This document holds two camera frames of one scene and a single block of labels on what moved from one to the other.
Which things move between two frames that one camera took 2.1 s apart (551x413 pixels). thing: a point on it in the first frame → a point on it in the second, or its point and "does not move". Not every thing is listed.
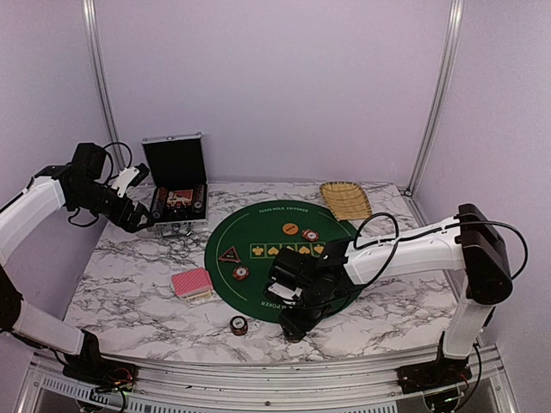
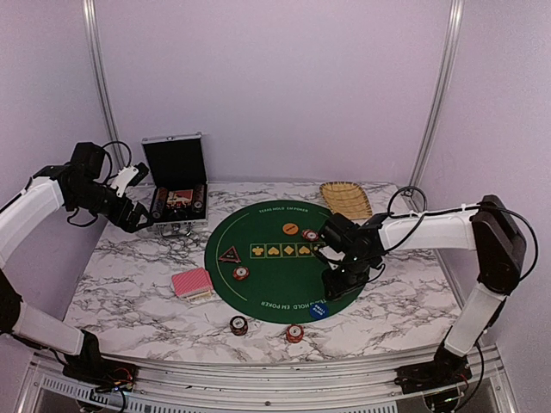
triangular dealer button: [231, 255] does not move
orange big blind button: [290, 228] does not move
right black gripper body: [309, 317] → [351, 278]
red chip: [241, 273] does not move
